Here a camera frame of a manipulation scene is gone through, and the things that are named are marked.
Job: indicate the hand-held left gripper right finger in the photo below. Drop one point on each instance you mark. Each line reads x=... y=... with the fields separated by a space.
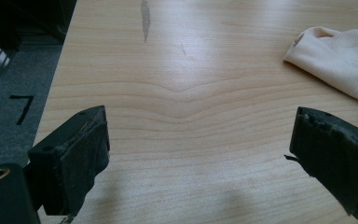
x=338 y=158

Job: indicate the cream sock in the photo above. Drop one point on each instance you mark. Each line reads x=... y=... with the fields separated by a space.
x=335 y=59

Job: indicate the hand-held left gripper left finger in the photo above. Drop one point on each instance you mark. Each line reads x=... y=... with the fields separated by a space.
x=74 y=161

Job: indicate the dark furniture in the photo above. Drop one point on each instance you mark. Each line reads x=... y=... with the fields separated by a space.
x=24 y=18

